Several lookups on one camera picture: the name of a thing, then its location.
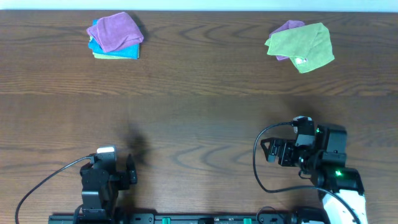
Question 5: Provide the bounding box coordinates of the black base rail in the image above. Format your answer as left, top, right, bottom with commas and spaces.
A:
48, 213, 327, 224

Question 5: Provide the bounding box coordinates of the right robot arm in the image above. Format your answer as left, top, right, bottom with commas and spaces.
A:
254, 118, 368, 223

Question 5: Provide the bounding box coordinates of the green crumpled cloth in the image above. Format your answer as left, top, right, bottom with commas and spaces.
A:
265, 22, 335, 73

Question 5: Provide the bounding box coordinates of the purple cloth under green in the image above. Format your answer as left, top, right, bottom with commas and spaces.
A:
269, 20, 305, 61

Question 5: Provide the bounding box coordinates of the left black cable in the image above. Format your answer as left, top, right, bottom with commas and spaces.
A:
14, 155, 96, 224

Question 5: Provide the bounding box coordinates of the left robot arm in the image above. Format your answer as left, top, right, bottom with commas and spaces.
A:
80, 152, 137, 222

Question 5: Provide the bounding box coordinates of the purple cloth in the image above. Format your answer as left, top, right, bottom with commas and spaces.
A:
269, 20, 305, 61
86, 12, 144, 53

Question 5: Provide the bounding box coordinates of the right black cable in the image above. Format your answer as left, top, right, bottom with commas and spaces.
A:
252, 121, 361, 224

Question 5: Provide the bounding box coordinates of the blue folded cloth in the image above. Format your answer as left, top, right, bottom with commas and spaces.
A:
86, 12, 144, 59

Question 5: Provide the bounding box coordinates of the black cable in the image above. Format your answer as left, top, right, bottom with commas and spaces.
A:
252, 121, 361, 224
14, 155, 96, 224

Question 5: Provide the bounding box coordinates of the light green folded cloth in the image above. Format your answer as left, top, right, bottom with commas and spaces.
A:
88, 37, 137, 60

